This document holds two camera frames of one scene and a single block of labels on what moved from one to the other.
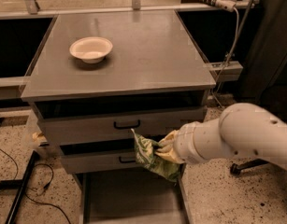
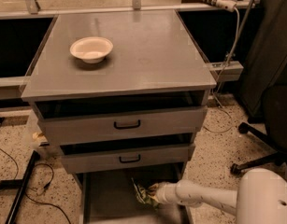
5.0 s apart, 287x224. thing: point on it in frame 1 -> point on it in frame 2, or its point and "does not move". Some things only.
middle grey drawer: x=98 y=157 does not move
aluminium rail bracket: x=226 y=71 does not move
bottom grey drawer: x=132 y=198 does not move
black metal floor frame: x=18 y=184 does not move
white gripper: x=184 y=144 -> x=164 y=193
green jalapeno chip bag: x=146 y=155 -> x=143 y=195
